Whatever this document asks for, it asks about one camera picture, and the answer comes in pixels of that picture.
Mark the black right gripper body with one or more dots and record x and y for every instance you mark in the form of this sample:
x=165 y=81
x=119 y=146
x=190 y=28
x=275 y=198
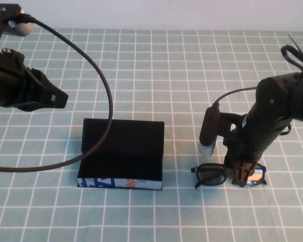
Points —
x=252 y=141

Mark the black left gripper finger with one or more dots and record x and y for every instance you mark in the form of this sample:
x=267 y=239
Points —
x=50 y=98
x=41 y=78

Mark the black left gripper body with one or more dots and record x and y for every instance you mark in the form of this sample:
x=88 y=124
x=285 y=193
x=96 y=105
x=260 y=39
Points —
x=5 y=80

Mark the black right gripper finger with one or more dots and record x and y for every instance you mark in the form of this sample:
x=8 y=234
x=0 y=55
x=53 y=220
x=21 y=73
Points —
x=238 y=176
x=249 y=172

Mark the black framed glasses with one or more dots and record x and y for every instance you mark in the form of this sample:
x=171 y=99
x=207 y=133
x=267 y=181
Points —
x=212 y=174

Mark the black printed glasses case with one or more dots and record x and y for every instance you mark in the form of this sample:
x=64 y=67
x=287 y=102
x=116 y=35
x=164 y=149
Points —
x=131 y=151

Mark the black zip tie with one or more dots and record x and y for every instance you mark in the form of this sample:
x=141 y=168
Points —
x=296 y=45

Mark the black right camera bracket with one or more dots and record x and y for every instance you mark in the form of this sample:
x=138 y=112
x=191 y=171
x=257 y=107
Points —
x=226 y=121

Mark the black camera bracket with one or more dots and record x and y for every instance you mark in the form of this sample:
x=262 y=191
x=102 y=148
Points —
x=226 y=121
x=0 y=12

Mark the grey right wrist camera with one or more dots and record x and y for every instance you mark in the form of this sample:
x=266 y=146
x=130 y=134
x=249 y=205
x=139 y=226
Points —
x=208 y=126

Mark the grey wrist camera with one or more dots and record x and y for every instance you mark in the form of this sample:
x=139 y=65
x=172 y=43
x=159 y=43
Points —
x=22 y=30
x=208 y=126

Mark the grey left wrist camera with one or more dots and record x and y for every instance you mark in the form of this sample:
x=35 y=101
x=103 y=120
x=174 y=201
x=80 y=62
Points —
x=22 y=30

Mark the black left camera bracket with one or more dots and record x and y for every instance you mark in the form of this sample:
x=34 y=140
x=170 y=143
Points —
x=0 y=12

